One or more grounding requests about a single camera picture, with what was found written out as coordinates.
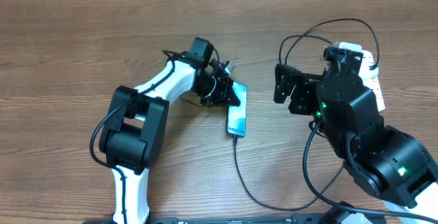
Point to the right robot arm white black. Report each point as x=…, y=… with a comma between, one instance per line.
x=345, y=102

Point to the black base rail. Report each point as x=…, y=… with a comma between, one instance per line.
x=334, y=215

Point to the white charger plug adapter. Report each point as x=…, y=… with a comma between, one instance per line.
x=366, y=72

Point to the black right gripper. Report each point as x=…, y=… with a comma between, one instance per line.
x=306, y=85

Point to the Galaxy S24+ smartphone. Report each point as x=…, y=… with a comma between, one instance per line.
x=236, y=117

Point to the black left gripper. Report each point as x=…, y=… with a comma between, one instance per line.
x=222, y=97

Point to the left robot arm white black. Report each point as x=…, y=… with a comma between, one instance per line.
x=129, y=138

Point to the white power strip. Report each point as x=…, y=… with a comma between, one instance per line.
x=374, y=83

